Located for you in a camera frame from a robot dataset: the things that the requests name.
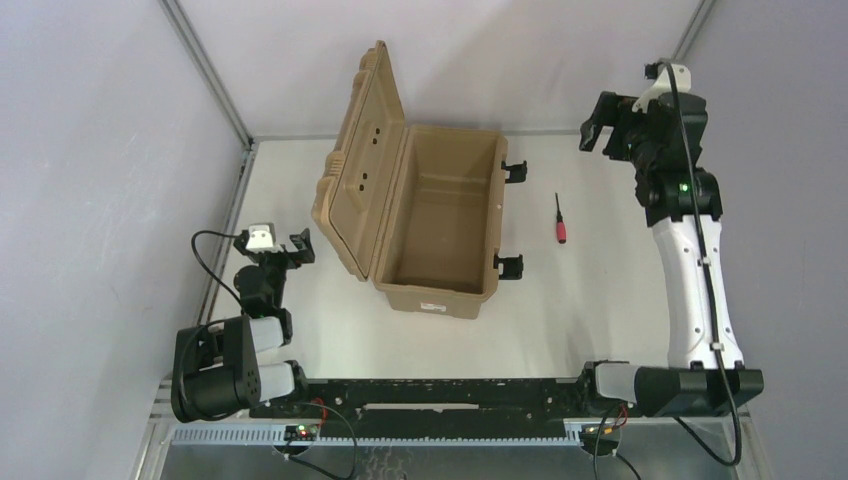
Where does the red handled screwdriver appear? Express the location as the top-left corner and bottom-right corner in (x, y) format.
(555, 193), (567, 244)

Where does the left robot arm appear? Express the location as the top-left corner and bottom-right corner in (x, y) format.
(170, 223), (315, 423)

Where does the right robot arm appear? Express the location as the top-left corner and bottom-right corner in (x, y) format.
(579, 91), (764, 417)

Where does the upper black bin latch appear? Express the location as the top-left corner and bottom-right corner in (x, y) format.
(501, 160), (528, 184)

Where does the black bin latch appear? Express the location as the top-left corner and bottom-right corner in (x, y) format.
(501, 160), (528, 184)
(493, 254), (524, 281)

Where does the tan plastic toolbox bin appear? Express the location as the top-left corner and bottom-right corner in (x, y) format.
(311, 41), (508, 319)

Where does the lower black bin latch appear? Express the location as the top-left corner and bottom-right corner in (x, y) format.
(493, 254), (524, 281)

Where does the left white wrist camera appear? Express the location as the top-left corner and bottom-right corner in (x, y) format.
(245, 223), (278, 253)

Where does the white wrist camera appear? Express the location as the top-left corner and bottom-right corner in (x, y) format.
(245, 223), (278, 253)
(631, 60), (692, 113)

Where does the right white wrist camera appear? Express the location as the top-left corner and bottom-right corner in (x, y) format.
(631, 60), (692, 113)

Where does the left black cable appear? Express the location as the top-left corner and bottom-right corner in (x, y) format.
(190, 229), (250, 313)

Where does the black mounting rail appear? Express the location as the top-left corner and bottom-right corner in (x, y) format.
(249, 378), (617, 437)

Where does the grey slotted cable duct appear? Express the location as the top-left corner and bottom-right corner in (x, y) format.
(171, 424), (583, 447)

